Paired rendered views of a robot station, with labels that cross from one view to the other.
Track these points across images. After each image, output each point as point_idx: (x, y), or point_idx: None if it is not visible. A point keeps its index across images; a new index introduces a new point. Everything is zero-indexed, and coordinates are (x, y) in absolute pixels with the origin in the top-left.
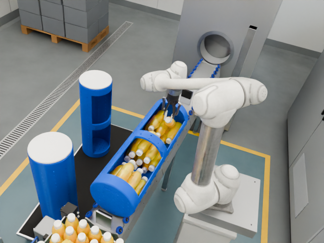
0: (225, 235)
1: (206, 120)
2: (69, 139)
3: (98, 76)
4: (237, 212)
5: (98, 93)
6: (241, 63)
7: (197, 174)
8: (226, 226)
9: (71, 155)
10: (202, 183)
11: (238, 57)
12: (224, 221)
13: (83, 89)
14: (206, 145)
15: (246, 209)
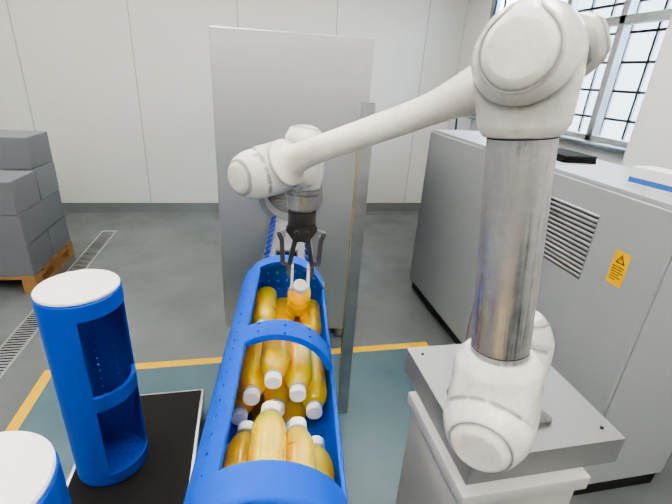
0: (567, 486)
1: (537, 110)
2: (40, 438)
3: (83, 279)
4: (556, 415)
5: (94, 312)
6: (366, 172)
7: (509, 329)
8: (560, 462)
9: (59, 484)
10: (525, 353)
11: (358, 162)
12: (556, 449)
13: (50, 316)
14: (529, 213)
15: (561, 402)
